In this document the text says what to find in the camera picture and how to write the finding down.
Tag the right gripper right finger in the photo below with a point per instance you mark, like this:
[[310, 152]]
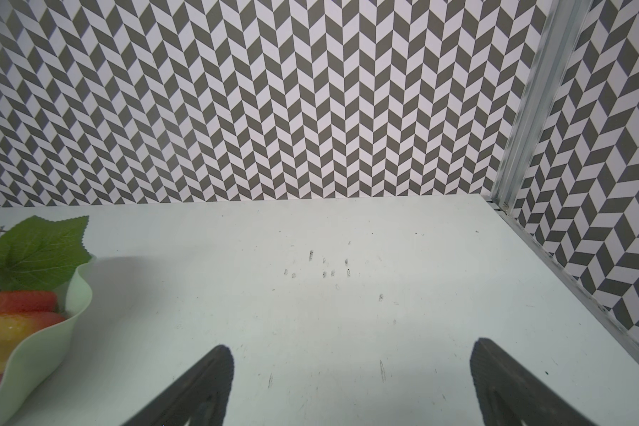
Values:
[[509, 394]]

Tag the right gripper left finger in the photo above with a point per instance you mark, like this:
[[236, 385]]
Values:
[[199, 397]]

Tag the green wavy glass bowl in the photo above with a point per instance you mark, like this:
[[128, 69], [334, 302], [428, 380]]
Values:
[[39, 355]]

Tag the dark grape bunch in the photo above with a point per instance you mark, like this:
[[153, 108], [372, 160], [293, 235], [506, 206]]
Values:
[[40, 254]]

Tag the right corner aluminium post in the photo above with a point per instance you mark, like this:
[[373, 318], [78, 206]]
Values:
[[563, 27]]

